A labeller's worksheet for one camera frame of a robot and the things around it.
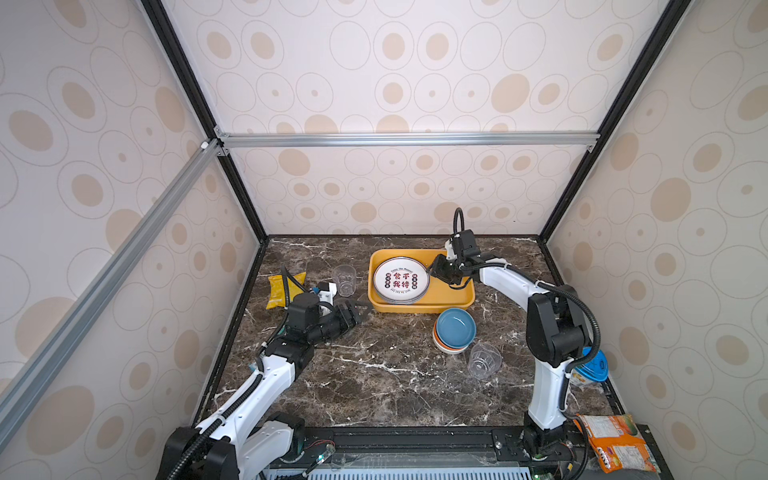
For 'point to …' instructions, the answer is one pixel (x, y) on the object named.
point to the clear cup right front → (484, 360)
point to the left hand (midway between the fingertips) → (374, 309)
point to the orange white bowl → (443, 346)
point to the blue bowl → (456, 327)
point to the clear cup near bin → (345, 277)
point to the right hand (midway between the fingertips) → (430, 269)
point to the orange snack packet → (617, 442)
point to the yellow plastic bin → (440, 297)
